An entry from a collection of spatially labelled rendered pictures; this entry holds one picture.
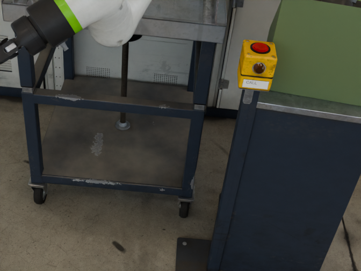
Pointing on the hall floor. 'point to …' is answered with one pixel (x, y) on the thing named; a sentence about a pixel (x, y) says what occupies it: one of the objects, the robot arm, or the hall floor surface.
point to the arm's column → (291, 192)
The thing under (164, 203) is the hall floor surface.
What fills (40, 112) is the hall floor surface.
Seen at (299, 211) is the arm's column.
